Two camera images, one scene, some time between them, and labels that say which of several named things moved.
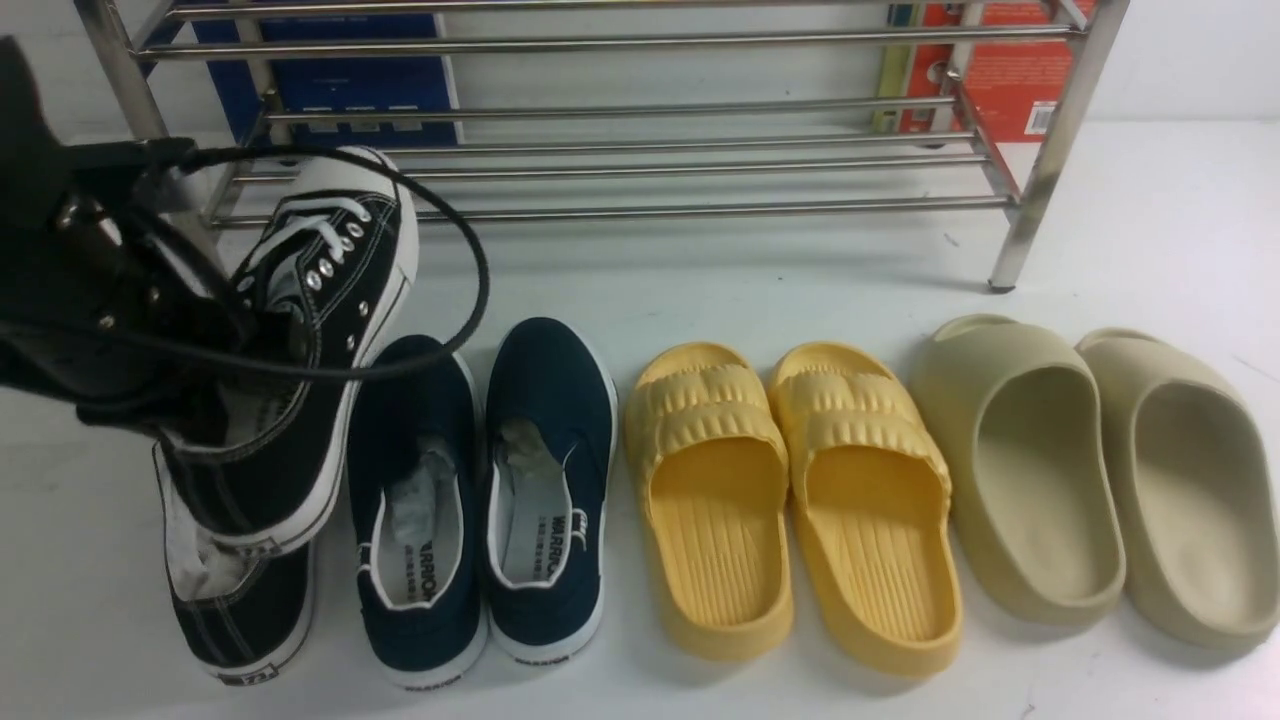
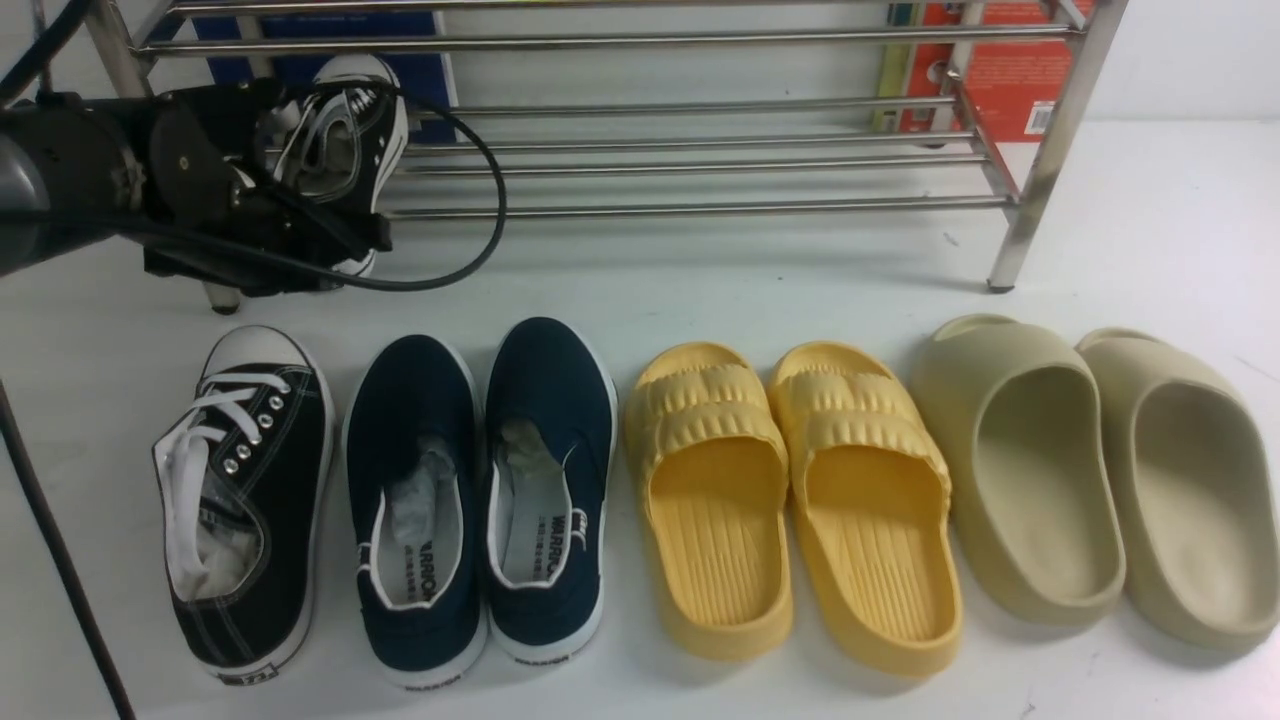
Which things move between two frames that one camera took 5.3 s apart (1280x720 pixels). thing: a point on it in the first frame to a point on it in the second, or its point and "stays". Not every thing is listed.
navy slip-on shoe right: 550,427 stays
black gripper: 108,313 to 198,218
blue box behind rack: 339,83 stays
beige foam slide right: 1202,491 stays
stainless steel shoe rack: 402,115 stays
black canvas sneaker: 325,265 to 348,148
